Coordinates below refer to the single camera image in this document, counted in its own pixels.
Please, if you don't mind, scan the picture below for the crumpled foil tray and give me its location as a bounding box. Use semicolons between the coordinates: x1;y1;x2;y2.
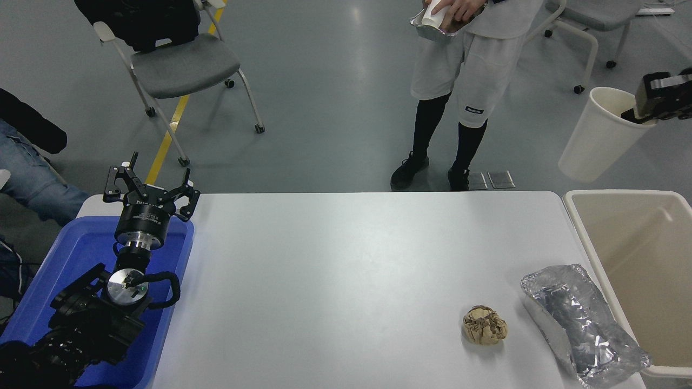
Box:
520;263;651;388

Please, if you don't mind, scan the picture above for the standing person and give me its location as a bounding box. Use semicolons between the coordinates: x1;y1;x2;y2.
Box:
390;0;544;191

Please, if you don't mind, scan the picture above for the seated person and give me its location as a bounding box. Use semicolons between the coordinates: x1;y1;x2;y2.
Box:
0;88;90;298

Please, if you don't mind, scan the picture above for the grey wheeled chair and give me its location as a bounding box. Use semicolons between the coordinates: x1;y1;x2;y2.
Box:
93;0;265;167
527;0;644;94

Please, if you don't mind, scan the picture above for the black jacket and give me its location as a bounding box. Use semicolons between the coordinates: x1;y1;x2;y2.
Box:
74;0;202;53

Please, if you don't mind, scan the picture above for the foil tray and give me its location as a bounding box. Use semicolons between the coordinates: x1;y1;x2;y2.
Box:
410;6;476;37
520;263;651;388

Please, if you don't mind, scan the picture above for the white paper cup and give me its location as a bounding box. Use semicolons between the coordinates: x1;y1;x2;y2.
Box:
422;0;447;29
558;86;657;183

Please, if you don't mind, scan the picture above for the standing person's left hand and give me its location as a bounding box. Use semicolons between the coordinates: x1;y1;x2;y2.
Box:
441;0;490;30

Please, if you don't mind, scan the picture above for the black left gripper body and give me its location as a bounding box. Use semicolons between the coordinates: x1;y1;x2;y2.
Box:
115;186;177;239

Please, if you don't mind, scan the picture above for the large pale bin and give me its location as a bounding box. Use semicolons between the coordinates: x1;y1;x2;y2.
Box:
562;189;692;379

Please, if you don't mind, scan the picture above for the blue plastic tray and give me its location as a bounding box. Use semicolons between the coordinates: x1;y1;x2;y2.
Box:
0;215;195;389

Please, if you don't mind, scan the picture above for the crumpled tan paper ball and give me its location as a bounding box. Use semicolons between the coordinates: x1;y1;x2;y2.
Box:
462;305;509;345

